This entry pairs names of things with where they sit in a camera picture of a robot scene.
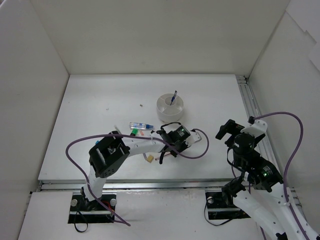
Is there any tan eraser block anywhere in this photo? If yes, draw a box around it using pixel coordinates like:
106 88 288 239
146 155 154 163

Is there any clear blue-capped glue bottle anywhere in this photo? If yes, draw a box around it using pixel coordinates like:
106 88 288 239
129 122 154 131

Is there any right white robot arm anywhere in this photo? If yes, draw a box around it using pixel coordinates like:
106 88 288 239
215 119 320 240

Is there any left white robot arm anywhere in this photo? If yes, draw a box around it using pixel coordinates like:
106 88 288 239
81 125 202 210

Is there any white round compartment container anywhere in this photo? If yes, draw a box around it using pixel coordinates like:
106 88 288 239
156 93 184 123

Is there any green black highlighter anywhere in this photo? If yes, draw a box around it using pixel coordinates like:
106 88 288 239
130 128 138 136

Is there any grey clear pen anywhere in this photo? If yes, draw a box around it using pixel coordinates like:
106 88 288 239
114 125 121 134

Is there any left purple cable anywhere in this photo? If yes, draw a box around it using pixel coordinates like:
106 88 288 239
65 128 210 226

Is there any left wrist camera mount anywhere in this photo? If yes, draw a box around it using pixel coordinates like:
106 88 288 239
187 129 202 146

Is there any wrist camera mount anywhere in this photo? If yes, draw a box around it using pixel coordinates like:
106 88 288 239
240 116 268 138
187 129 202 146

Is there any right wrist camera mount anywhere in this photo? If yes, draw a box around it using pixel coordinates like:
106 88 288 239
240 116 268 138

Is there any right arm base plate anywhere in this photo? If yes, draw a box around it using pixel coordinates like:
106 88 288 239
204 191 250 221

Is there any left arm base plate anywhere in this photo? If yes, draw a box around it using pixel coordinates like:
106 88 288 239
67 193 115 224

